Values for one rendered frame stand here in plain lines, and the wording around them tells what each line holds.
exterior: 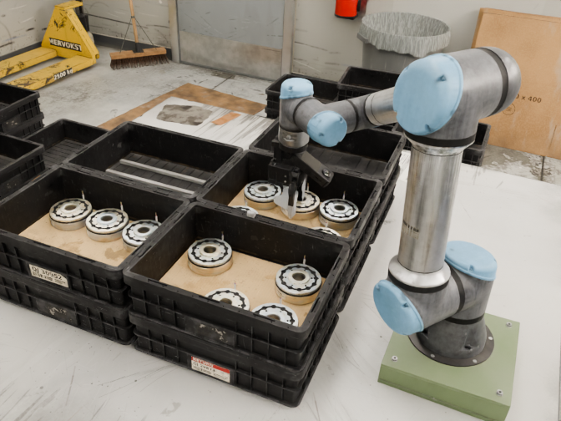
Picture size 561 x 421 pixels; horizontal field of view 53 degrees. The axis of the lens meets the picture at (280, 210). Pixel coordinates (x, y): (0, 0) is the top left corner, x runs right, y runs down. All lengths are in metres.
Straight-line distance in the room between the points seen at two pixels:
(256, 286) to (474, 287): 0.46
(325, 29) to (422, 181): 3.45
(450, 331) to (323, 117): 0.52
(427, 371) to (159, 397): 0.56
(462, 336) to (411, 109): 0.54
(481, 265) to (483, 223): 0.68
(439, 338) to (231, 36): 3.73
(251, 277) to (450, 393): 0.49
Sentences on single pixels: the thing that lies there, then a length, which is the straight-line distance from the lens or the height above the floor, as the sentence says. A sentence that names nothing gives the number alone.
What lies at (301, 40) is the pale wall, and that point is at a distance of 4.47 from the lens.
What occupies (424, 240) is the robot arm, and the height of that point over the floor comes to 1.09.
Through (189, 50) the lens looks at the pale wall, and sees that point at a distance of 4.94.
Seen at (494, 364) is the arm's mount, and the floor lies 0.76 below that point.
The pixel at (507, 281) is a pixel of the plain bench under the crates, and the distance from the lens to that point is 1.65.
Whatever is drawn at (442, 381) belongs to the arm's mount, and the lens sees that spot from 1.25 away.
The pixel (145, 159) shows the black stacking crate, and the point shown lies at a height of 0.83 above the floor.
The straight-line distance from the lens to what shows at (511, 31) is 3.96.
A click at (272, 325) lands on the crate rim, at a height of 0.93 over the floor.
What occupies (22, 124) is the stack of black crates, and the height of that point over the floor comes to 0.49.
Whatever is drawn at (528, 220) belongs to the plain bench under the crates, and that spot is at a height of 0.70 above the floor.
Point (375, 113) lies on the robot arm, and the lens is 1.26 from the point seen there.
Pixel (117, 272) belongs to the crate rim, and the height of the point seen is 0.92.
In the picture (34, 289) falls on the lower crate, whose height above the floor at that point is 0.78.
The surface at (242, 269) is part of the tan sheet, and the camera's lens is 1.33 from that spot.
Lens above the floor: 1.68
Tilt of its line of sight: 34 degrees down
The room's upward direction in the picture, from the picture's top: 3 degrees clockwise
